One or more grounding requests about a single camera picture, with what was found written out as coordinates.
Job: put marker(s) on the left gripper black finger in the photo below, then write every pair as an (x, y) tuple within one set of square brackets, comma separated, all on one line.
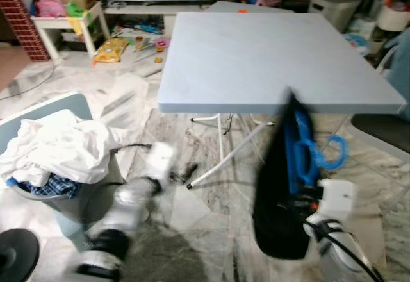
[(190, 173)]

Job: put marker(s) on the black garment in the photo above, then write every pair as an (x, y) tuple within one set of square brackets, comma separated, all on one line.
[(275, 224)]

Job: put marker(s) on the blue plastic hanger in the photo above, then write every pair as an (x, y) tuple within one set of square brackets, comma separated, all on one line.
[(298, 160)]

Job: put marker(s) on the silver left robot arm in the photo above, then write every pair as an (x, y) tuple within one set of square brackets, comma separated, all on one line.
[(122, 211)]

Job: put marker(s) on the white folding chair grey seat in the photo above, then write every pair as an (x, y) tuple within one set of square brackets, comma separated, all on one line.
[(381, 131)]

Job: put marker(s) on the blue checked cloth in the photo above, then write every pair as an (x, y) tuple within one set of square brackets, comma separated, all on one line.
[(45, 186)]

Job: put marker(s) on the light blue folding table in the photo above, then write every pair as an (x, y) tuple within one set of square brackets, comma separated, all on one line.
[(256, 58)]

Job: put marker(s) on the yellow toy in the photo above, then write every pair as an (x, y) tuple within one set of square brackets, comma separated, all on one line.
[(110, 50)]

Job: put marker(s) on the light blue plastic stool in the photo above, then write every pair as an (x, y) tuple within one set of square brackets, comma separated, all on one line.
[(45, 106)]

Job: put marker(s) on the white television stand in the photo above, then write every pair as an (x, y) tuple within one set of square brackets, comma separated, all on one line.
[(147, 9)]

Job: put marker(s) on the black standing fan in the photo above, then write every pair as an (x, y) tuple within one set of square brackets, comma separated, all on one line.
[(16, 253)]

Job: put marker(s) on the grey square bin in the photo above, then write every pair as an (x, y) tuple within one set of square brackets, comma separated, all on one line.
[(334, 9)]

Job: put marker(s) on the white low shelf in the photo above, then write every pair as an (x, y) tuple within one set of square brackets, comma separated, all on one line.
[(61, 20)]

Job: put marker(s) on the green plastic item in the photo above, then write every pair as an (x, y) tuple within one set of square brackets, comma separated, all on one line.
[(75, 9)]

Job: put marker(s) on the pink bag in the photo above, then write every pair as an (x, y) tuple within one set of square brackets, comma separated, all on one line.
[(50, 6)]

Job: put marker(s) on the red brick pillar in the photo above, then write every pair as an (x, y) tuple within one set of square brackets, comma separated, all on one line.
[(22, 19)]

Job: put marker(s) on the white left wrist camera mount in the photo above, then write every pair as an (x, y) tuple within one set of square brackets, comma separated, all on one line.
[(160, 160)]

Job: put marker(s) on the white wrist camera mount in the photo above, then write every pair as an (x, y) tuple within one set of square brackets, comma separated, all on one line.
[(337, 199), (160, 160)]

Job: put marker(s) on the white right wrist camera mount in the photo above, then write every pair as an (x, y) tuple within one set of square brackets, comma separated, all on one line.
[(337, 199)]

